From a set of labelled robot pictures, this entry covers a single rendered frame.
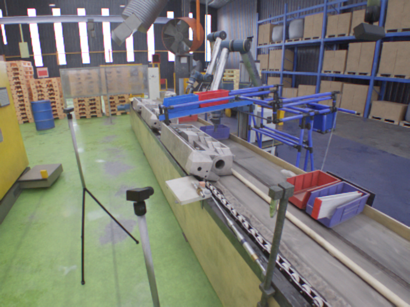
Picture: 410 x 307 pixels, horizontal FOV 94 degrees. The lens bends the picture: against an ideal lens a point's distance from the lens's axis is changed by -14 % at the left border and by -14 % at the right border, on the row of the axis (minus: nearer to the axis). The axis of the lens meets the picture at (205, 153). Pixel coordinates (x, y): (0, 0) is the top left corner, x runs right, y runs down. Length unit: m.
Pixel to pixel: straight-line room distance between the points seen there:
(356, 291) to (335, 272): 0.11
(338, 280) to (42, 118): 7.90
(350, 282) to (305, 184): 0.77
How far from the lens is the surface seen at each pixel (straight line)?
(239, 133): 4.17
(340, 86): 11.40
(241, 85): 3.55
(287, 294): 0.99
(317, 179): 1.76
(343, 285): 1.14
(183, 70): 8.50
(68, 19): 13.75
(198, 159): 1.56
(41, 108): 8.00
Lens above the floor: 1.55
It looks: 21 degrees down
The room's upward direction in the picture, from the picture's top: straight up
